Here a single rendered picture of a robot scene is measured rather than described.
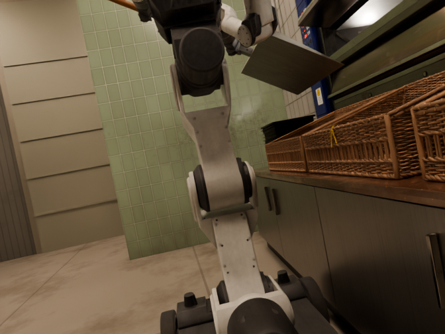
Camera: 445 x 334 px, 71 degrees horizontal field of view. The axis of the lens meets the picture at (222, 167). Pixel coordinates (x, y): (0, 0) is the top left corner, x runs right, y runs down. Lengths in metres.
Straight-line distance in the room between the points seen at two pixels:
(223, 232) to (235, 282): 0.14
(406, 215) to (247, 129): 2.19
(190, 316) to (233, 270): 0.32
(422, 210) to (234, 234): 0.48
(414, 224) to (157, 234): 2.33
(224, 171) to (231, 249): 0.23
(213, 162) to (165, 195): 1.88
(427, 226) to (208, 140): 0.57
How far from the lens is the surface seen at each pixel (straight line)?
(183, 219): 2.78
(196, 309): 1.20
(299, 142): 1.35
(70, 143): 4.24
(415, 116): 0.75
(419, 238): 0.74
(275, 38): 1.39
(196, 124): 0.95
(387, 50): 1.66
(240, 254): 0.94
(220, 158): 0.91
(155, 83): 2.84
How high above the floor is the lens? 0.71
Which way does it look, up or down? 2 degrees down
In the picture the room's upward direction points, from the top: 11 degrees counter-clockwise
